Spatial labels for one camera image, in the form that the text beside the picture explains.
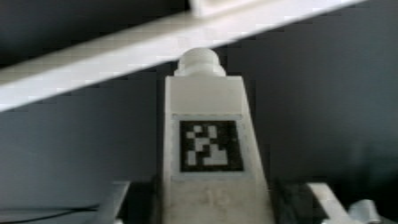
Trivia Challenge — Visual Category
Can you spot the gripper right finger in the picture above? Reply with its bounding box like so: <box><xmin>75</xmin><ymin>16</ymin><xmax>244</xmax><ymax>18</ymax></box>
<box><xmin>273</xmin><ymin>182</ymin><xmax>360</xmax><ymax>224</ymax></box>

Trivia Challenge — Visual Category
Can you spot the white table leg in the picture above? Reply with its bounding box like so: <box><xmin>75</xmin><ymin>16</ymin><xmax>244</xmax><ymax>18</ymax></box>
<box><xmin>161</xmin><ymin>48</ymin><xmax>276</xmax><ymax>224</ymax></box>

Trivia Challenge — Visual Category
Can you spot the white L-shaped fence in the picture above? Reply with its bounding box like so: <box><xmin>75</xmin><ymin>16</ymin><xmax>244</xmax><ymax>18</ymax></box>
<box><xmin>0</xmin><ymin>0</ymin><xmax>367</xmax><ymax>112</ymax></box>

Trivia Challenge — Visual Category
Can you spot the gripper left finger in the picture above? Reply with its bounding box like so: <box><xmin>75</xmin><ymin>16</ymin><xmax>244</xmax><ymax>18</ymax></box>
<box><xmin>88</xmin><ymin>181</ymin><xmax>157</xmax><ymax>224</ymax></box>

